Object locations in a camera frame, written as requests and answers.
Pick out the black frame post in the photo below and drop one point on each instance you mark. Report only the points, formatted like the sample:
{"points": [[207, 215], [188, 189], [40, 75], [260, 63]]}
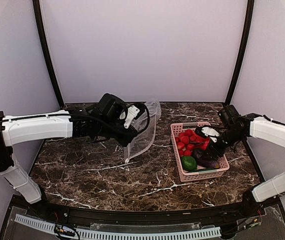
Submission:
{"points": [[46, 52], [241, 51]]}

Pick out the left black frame post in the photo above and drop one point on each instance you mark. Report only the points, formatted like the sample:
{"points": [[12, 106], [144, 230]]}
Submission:
{"points": [[46, 52]]}

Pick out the red lychee bunch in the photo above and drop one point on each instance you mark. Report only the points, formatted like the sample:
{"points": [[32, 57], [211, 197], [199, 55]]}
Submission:
{"points": [[184, 145]]}

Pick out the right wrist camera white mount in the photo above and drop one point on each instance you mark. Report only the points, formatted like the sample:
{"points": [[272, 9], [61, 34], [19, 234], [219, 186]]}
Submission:
{"points": [[206, 131]]}

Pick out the green lime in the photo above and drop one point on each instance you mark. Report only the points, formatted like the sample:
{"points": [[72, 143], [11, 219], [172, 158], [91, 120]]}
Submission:
{"points": [[188, 163]]}

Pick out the white slotted cable duct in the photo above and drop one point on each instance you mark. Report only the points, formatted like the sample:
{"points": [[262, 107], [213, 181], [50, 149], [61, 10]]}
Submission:
{"points": [[87, 234]]}

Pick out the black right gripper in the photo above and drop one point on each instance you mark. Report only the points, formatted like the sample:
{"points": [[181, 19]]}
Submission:
{"points": [[212, 146]]}

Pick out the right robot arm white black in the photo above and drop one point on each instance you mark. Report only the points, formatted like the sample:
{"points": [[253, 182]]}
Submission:
{"points": [[237, 128]]}

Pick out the red orange mango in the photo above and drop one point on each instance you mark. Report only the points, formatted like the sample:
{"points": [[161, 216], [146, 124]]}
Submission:
{"points": [[194, 138]]}

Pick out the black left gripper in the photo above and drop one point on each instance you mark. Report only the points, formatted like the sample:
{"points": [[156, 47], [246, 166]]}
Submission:
{"points": [[124, 141]]}

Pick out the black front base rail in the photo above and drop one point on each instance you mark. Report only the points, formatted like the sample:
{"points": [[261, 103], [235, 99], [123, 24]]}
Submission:
{"points": [[266, 223]]}

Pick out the purple eggplant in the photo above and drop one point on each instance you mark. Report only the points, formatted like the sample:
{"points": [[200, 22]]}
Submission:
{"points": [[205, 160]]}

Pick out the clear zip top bag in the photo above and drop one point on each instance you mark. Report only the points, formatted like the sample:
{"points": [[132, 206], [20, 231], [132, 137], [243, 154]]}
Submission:
{"points": [[144, 140]]}

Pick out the right black frame post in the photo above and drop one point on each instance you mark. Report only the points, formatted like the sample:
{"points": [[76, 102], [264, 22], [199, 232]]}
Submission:
{"points": [[241, 51]]}

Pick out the green cucumber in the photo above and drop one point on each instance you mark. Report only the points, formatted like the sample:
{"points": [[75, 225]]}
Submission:
{"points": [[203, 170]]}

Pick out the pink perforated plastic basket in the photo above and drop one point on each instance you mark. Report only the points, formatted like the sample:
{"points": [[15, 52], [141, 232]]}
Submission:
{"points": [[184, 176]]}

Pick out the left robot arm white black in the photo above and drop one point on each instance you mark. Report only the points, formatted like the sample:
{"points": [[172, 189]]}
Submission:
{"points": [[60, 124]]}

